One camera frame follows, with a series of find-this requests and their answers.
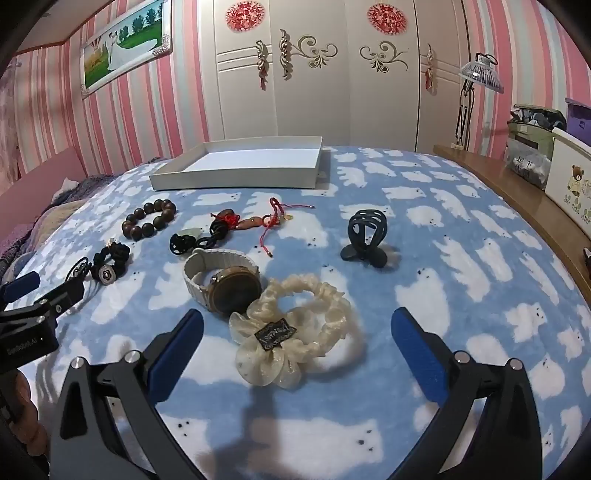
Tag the green storage box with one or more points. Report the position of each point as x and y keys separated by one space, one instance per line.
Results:
x=531 y=136

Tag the black scrunchie with charm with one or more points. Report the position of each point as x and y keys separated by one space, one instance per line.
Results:
x=115 y=254

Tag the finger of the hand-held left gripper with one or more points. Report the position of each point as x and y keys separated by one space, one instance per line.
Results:
x=64 y=300
x=21 y=284

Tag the black hair claw clip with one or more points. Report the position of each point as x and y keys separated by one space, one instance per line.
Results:
x=362 y=251

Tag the cream frilly scrunchie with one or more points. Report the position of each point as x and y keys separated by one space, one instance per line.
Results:
x=318 y=318

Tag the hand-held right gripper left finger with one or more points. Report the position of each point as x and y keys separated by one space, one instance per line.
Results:
x=180 y=350

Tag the pink headboard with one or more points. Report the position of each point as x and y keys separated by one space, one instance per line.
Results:
x=41 y=175

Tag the white bear-print box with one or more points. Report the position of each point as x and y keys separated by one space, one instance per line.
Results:
x=570 y=175

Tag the standing heat lamp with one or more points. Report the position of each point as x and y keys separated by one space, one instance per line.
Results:
x=480 y=71

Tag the watch with white band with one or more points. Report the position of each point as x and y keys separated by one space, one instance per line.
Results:
x=231 y=286

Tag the white wardrobe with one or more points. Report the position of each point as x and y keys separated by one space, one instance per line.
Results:
x=332 y=92

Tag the clear plastic bag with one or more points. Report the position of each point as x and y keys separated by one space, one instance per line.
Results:
x=526 y=164

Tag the red paper-cut ornament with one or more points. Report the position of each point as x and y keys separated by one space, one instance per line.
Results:
x=244 y=14
x=385 y=16

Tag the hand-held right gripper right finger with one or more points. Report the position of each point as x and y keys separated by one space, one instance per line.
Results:
x=415 y=355

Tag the blue bear-print blanket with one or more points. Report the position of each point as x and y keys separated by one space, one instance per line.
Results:
x=415 y=240

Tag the purple storage box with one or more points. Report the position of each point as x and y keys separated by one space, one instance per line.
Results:
x=578 y=115

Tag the white shallow tray box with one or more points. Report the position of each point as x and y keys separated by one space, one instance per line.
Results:
x=231 y=177

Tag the framed wall picture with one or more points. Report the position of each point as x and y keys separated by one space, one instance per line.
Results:
x=124 y=46

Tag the person's left hand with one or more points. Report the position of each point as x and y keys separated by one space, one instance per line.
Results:
x=27 y=406

